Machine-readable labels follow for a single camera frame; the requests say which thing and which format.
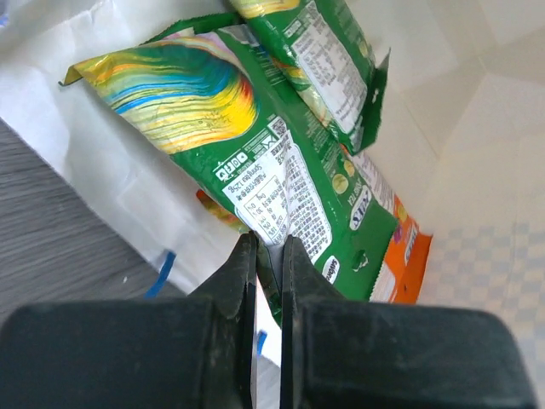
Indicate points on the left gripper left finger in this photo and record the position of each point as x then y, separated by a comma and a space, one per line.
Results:
191, 352

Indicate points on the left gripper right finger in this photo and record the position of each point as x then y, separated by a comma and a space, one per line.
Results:
338, 353

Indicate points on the checkered paper bag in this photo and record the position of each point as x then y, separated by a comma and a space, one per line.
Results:
461, 140

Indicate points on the green tea snack packet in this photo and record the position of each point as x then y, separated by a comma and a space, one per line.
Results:
199, 91

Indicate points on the orange packet in bag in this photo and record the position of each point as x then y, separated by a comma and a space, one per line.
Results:
404, 255

